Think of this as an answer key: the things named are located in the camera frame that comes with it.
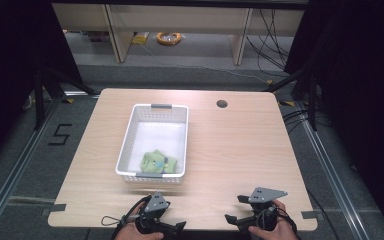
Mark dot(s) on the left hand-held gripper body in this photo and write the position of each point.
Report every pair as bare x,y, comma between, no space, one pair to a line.
156,202

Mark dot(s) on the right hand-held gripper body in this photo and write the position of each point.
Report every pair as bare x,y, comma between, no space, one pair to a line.
265,196

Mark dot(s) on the plain green mitten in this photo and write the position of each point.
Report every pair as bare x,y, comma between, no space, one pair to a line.
172,166

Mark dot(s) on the green mitten with face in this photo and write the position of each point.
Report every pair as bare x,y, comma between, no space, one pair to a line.
153,162

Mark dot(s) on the white plastic basket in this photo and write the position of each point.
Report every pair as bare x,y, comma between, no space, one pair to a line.
156,136

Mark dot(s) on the person's left hand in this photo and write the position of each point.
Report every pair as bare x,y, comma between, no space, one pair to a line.
136,233

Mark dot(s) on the person's right hand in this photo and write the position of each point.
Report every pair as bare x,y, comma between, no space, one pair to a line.
280,230

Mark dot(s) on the grey tape strip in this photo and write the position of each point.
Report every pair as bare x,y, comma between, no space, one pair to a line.
310,214
56,208

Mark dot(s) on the yellow black floor tape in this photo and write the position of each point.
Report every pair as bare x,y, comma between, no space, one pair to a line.
68,100
287,103

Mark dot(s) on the black metal stand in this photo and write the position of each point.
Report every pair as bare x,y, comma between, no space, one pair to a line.
311,100
40,100

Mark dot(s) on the black curtain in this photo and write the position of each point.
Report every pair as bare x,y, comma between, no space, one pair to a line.
10,66
363,83

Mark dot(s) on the yellow packet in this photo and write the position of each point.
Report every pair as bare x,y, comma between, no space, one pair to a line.
140,38

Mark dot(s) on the light wooden desk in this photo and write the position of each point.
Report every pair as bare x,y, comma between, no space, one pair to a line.
180,20

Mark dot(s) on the aluminium floor rail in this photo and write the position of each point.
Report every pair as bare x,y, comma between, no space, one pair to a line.
16,166
330,173

